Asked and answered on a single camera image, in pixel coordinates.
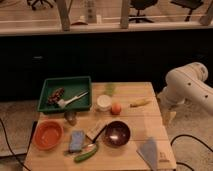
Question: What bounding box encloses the office chair right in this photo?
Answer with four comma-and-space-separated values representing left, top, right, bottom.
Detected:
171, 0, 203, 22

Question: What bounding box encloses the white round container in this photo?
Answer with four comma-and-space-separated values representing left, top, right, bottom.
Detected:
97, 95, 112, 112

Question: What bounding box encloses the brown grape bunch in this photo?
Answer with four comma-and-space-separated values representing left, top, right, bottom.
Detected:
47, 88, 65, 105

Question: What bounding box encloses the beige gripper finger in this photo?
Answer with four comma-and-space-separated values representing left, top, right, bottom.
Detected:
162, 111, 176, 126

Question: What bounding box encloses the black cable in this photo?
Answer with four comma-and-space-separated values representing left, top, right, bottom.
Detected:
170, 133, 213, 171
0, 118, 32, 171

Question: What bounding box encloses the blue sponge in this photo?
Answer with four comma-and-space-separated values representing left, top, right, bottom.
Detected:
69, 130, 85, 146

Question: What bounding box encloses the office chair left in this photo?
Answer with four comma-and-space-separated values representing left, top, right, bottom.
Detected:
26, 0, 53, 11

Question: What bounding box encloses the metal spoon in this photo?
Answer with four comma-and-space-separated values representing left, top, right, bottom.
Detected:
63, 143, 97, 155

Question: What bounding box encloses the green plastic tray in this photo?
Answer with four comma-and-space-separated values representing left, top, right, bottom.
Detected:
38, 76, 92, 114

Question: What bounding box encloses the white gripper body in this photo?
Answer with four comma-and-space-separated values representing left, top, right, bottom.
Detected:
157, 92, 176, 113

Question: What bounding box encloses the black handled spatula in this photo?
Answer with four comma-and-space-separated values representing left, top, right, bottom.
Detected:
86, 121, 107, 142

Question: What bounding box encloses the orange bowl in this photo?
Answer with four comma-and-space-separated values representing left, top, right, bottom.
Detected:
33, 120, 63, 150

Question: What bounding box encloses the green cucumber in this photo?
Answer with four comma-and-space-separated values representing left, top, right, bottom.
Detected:
74, 144, 99, 163

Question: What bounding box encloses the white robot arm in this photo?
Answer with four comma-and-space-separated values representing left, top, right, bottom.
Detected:
157, 62, 213, 126

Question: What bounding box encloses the black cable right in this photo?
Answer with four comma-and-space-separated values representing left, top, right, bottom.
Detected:
170, 133, 213, 171

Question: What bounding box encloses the yellow banana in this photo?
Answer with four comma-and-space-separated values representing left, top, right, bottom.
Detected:
130, 99, 150, 107

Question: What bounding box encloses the office chair centre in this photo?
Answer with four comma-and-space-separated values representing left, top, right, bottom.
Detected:
129, 0, 158, 23

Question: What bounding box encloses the office chair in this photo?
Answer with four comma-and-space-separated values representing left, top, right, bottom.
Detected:
26, 0, 53, 11
171, 0, 203, 22
129, 0, 158, 23

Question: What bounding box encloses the white brush in tray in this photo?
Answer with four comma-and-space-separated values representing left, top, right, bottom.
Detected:
57, 92, 87, 108

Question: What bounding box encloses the small metal cup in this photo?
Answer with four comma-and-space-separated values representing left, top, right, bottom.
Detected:
64, 111, 77, 126

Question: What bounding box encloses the black cable left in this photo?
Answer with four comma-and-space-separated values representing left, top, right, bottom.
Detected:
0, 118, 32, 171

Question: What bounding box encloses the purple bowl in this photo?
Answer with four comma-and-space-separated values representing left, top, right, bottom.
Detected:
103, 121, 131, 147

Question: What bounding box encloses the orange fruit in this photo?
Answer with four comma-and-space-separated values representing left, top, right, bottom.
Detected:
111, 103, 122, 115

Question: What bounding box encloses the grey cloth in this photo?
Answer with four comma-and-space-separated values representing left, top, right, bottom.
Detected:
137, 137, 158, 171

